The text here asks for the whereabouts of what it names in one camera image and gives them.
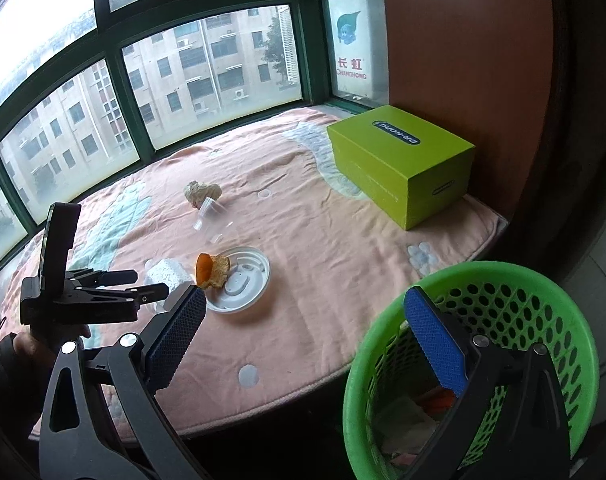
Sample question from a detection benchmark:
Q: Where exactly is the white styrofoam block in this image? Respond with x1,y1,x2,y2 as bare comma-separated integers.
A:
143,257,194,311

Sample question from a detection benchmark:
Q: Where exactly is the orange peel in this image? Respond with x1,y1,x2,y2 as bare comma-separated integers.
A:
194,254,231,289

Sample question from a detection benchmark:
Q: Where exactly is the orange snack wrapper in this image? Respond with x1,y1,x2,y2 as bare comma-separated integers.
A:
414,386,457,418

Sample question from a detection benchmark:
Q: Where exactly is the clear plastic cup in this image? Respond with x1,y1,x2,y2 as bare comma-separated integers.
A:
193,197,238,245

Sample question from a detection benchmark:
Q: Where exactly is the white round plastic lid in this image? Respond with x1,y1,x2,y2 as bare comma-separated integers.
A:
205,246,271,314

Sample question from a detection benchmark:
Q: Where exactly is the paper ball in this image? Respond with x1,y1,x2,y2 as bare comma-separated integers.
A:
184,181,222,209

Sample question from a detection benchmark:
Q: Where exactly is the person left hand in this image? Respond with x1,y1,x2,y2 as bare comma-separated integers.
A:
12,324,90,368

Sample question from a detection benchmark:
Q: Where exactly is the green plastic waste basket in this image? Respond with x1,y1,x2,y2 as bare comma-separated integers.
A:
343,261,599,479

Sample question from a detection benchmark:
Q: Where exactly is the pink cartoon blanket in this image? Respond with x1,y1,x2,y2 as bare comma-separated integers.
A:
0,104,507,443

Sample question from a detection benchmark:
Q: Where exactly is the green shoe box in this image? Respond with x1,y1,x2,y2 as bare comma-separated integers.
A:
327,105,475,231

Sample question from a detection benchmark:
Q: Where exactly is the brown wooden wardrobe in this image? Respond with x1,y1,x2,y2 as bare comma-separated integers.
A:
385,0,606,260

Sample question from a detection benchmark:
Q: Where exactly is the green window frame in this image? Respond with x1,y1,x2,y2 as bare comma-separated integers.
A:
0,0,388,264

